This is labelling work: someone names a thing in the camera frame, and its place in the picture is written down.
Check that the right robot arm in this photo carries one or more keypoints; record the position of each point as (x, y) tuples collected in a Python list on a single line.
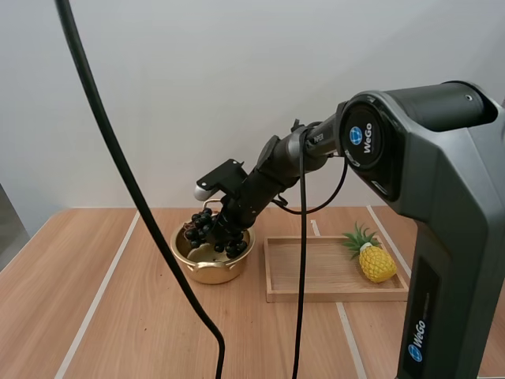
[(434, 189)]

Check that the yellow toy pineapple green crown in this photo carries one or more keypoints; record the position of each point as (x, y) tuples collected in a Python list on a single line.
[(376, 264)]

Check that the bunch of dark toy grapes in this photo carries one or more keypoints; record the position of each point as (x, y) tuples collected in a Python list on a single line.
[(203, 225)]

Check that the shallow wooden tray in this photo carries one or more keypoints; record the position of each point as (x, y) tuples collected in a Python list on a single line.
[(323, 272)]

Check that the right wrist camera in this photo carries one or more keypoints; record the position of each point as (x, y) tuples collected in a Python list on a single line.
[(223, 175)]

